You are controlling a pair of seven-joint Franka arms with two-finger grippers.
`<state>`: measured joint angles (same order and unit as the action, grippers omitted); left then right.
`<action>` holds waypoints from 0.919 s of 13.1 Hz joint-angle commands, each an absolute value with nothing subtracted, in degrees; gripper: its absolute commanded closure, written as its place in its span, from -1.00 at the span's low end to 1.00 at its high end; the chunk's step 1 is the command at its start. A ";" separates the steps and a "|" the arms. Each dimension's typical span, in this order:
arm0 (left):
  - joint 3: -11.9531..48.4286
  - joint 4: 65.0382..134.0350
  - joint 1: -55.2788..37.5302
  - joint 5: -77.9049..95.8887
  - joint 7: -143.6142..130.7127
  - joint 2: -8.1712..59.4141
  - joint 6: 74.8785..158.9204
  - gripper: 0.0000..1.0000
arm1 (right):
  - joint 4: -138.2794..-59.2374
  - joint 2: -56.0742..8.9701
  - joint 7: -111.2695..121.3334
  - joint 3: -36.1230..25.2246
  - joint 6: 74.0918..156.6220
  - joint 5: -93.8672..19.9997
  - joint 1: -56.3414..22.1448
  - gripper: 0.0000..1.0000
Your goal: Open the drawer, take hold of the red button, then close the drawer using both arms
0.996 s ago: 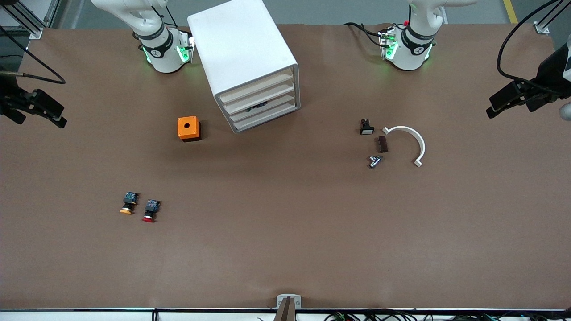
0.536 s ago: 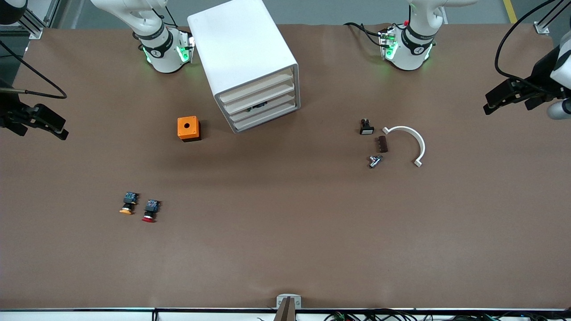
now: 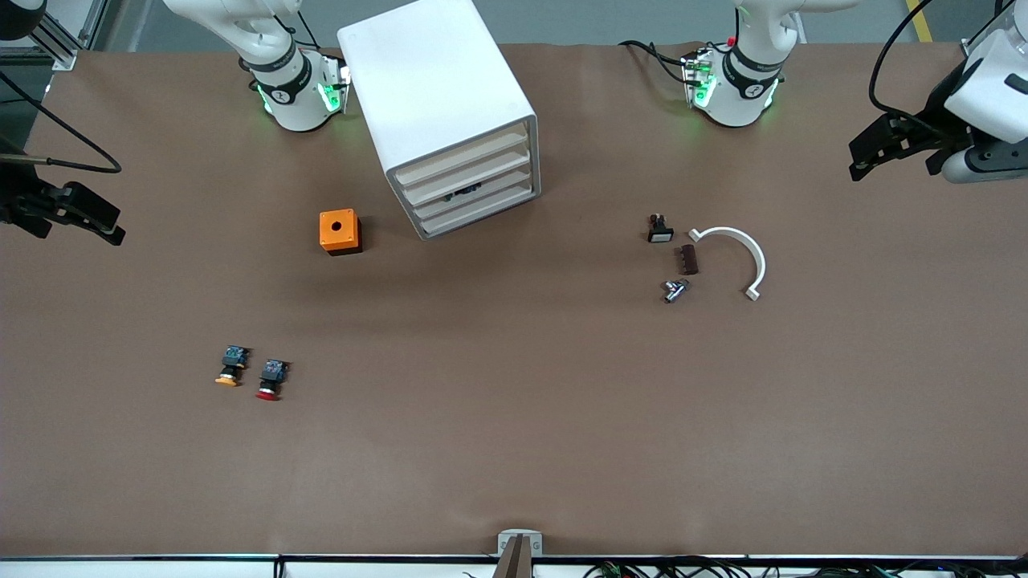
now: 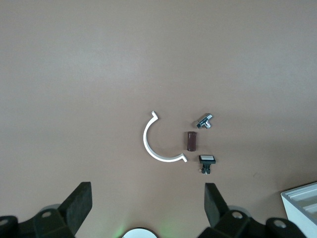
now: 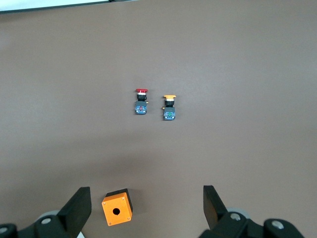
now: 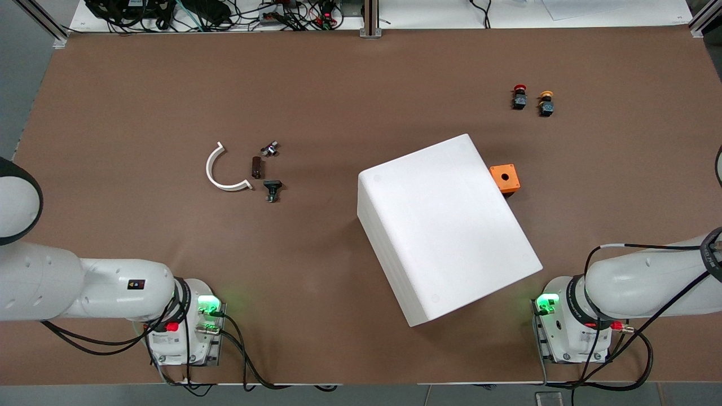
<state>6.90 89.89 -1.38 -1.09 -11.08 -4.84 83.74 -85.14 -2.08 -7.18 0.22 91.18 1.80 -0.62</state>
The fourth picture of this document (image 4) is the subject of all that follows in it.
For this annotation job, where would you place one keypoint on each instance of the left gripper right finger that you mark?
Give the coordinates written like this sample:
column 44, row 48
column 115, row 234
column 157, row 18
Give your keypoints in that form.
column 214, row 205

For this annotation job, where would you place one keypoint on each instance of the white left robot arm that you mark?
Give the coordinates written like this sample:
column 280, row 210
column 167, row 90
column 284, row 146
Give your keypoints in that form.
column 140, row 234

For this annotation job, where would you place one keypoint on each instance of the white curved bracket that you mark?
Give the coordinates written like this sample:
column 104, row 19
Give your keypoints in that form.
column 145, row 138

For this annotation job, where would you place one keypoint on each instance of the black switch white cap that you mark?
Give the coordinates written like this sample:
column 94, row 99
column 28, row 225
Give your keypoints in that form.
column 207, row 158

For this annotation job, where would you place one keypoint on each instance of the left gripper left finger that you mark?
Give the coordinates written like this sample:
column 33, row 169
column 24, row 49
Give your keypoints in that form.
column 76, row 205

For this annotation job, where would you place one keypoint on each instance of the chrome metal fitting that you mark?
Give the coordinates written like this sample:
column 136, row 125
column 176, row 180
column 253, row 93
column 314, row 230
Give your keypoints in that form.
column 204, row 121

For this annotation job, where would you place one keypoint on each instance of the brown ribbed block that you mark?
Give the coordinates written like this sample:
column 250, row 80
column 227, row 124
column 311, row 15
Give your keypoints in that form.
column 190, row 141

